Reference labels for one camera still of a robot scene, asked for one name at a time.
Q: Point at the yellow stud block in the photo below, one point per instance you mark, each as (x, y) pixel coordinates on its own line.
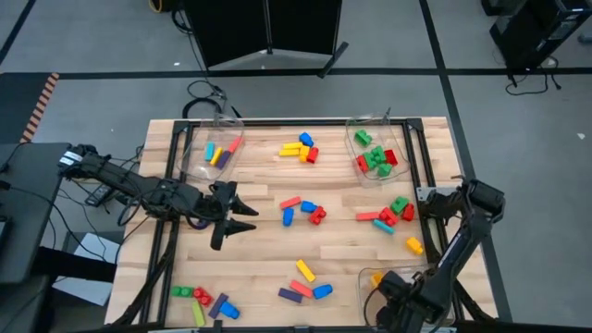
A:
(304, 153)
(376, 279)
(415, 245)

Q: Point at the black equipment case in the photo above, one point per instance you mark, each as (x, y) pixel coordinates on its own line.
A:
(532, 32)

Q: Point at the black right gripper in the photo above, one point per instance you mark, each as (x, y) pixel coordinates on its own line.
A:
(393, 289)

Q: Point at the black partition foot bar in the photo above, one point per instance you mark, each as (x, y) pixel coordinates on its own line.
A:
(333, 60)

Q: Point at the orange black hazard tape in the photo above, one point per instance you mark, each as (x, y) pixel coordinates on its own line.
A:
(40, 106)

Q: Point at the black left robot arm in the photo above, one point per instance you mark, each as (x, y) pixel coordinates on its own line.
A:
(139, 185)

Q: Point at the white paper sheet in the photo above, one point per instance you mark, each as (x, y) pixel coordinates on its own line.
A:
(92, 245)

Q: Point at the lime long block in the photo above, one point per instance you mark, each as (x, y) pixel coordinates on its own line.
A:
(198, 313)

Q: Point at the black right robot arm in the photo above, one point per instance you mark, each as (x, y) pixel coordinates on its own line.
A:
(462, 250)

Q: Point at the black desk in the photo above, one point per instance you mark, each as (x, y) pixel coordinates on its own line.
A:
(28, 208)

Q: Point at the black partition panel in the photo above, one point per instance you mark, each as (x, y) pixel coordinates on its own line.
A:
(305, 23)
(226, 28)

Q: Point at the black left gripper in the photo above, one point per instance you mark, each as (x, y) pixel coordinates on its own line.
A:
(224, 208)

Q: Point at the clear plastic bin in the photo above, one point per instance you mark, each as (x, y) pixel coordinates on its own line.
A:
(363, 289)
(199, 171)
(384, 127)

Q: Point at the grey metal bracket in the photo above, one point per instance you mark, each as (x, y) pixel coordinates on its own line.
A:
(435, 192)

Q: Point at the blue stud block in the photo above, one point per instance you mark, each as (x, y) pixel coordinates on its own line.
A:
(306, 139)
(322, 291)
(287, 216)
(308, 206)
(228, 310)

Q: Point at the black power adapter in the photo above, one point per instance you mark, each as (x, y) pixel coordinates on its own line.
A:
(96, 196)

